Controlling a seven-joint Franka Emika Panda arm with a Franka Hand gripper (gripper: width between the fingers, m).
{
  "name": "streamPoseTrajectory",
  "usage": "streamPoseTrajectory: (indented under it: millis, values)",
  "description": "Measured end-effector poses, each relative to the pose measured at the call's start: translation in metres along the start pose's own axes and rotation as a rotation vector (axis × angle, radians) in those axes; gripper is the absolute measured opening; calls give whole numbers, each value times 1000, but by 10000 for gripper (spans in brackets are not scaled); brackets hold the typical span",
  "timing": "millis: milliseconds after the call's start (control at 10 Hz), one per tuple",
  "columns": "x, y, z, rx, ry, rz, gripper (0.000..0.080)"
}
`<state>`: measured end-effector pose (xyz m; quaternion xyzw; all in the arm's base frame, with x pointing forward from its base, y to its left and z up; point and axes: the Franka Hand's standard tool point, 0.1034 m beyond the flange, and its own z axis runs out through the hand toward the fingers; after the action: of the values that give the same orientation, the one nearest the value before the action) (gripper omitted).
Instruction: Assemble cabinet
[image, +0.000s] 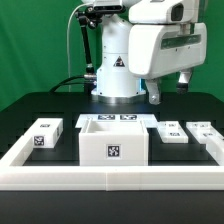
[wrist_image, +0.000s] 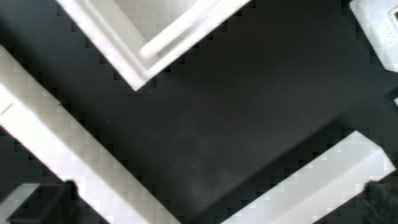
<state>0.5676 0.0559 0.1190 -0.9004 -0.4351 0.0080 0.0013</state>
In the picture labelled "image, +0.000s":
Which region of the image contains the white cabinet body box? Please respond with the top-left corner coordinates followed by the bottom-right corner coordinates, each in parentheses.
top-left (79, 119), bottom-right (149, 166)

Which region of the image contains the white U-shaped border frame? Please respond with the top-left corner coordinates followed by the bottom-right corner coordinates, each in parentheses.
top-left (0, 136), bottom-right (224, 191)

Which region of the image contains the white flat marker plate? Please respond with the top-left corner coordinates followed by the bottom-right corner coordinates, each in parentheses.
top-left (75, 114), bottom-right (157, 128)

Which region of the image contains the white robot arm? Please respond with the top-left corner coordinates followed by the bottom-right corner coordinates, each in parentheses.
top-left (81, 0), bottom-right (207, 105)

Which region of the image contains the white block with markers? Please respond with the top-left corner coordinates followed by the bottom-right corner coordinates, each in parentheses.
top-left (32, 118), bottom-right (63, 148)

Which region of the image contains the white cabinet door piece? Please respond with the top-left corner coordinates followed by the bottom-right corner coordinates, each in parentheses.
top-left (186, 121), bottom-right (222, 144)
top-left (157, 121), bottom-right (188, 144)

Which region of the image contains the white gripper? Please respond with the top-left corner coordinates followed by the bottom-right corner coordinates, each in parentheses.
top-left (128, 23), bottom-right (207, 105)

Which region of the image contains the black camera on mount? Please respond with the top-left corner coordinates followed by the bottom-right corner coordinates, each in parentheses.
top-left (87, 5), bottom-right (125, 14)

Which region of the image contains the black cable bundle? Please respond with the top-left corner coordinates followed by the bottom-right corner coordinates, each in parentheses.
top-left (49, 75), bottom-right (98, 93)

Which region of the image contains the white cable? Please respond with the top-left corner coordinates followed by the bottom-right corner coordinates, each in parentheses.
top-left (66, 3), bottom-right (88, 93)

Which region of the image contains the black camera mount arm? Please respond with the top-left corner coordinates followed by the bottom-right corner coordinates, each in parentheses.
top-left (75, 10), bottom-right (102, 74)

